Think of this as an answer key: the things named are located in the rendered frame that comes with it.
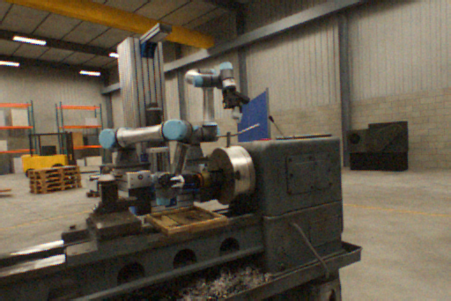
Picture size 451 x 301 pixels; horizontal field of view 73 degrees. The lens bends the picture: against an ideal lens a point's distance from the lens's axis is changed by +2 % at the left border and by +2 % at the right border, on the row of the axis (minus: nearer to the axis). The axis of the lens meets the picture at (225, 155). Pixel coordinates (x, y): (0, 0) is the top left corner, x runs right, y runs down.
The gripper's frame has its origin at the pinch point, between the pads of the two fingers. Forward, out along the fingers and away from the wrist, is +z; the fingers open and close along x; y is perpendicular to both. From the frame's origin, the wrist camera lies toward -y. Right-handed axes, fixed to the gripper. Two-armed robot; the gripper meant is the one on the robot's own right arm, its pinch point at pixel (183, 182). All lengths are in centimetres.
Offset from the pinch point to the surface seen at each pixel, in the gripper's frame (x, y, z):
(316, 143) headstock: 14, -74, 18
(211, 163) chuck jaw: 7.2, -19.5, -6.0
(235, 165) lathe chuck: 5.9, -24.0, 11.3
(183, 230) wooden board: -19.3, 7.7, 14.6
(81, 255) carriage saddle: -18, 49, 20
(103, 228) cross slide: -10.9, 40.4, 16.0
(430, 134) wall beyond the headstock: -12, -970, -361
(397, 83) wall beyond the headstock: 163, -955, -445
